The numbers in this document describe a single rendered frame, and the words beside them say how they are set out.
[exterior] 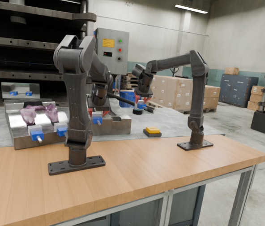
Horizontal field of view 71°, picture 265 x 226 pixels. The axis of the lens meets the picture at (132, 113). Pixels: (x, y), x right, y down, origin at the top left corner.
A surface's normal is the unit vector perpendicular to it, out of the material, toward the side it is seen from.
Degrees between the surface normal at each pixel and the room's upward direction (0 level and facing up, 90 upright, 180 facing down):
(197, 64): 90
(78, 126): 103
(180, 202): 90
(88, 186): 0
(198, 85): 99
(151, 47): 90
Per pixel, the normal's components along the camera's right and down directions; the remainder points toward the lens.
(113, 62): 0.33, 0.26
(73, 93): -0.18, 0.44
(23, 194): 0.08, -0.97
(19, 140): 0.59, 0.25
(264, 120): -0.92, 0.02
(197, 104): -0.51, 0.15
